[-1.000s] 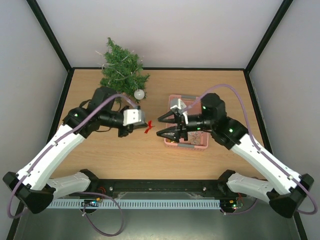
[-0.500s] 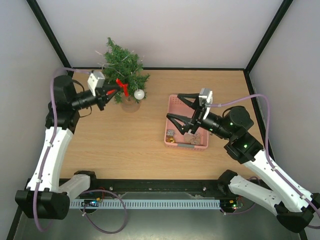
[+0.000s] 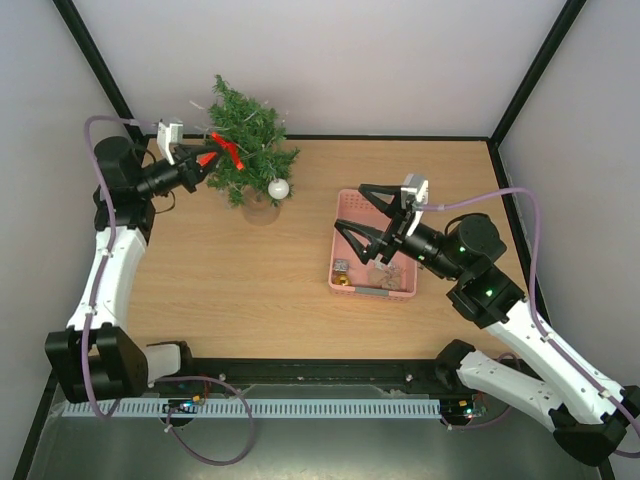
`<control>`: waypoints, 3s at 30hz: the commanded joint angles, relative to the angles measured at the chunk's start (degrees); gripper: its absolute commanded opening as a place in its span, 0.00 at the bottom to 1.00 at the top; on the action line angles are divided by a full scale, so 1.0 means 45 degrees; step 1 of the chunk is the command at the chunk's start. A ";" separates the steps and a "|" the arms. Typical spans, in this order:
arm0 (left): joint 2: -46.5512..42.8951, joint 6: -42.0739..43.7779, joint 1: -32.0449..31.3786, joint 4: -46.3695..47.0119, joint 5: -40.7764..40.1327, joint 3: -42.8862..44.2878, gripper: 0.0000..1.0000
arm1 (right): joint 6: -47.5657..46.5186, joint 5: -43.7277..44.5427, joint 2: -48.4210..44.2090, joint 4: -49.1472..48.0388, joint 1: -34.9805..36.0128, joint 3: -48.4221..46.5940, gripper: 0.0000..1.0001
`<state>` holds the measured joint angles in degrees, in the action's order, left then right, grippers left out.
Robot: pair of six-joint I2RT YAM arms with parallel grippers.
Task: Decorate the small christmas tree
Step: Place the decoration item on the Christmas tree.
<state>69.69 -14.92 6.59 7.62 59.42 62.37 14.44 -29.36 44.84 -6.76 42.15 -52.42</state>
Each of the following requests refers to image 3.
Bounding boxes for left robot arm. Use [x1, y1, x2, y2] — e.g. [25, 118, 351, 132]
[45, 136, 222, 404]

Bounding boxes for light blue cable duct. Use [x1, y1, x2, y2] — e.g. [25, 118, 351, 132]
[62, 397, 442, 418]

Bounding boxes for clear wire fairy lights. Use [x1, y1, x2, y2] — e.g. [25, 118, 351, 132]
[188, 98, 291, 201]

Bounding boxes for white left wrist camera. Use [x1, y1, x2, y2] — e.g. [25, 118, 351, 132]
[156, 120, 184, 165]

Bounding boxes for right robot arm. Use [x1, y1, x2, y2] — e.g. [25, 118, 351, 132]
[334, 175, 639, 467]

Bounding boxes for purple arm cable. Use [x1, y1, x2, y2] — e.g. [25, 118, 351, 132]
[82, 115, 161, 420]
[423, 187, 640, 459]

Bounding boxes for black enclosure frame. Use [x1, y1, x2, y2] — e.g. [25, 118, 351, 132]
[14, 1, 585, 479]

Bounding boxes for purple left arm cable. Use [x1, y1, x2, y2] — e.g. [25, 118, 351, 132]
[82, 115, 161, 420]

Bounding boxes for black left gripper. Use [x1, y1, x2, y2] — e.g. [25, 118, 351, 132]
[135, 145, 224, 198]

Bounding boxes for pink perforated plastic basket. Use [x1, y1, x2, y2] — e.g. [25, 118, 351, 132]
[328, 189, 418, 301]

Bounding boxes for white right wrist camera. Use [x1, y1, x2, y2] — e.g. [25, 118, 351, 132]
[400, 173, 429, 211]

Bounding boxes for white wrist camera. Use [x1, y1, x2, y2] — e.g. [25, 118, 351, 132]
[400, 173, 429, 211]
[156, 120, 184, 165]

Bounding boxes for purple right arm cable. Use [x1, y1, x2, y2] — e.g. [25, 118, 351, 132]
[423, 187, 640, 459]

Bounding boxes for red bow ornament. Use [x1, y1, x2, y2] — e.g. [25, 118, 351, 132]
[197, 132, 245, 171]

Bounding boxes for small green christmas tree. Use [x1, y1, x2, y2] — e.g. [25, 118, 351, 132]
[199, 74, 301, 209]

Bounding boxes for silver glitter gift ornament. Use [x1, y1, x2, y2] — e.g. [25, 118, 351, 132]
[332, 259, 349, 273]

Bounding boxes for black aluminium mounting rail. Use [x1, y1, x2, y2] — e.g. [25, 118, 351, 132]
[189, 357, 496, 396]

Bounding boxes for white ball ornament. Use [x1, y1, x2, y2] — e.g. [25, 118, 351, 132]
[268, 178, 290, 200]

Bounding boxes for round wooden tree base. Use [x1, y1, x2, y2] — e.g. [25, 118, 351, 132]
[241, 192, 280, 226]

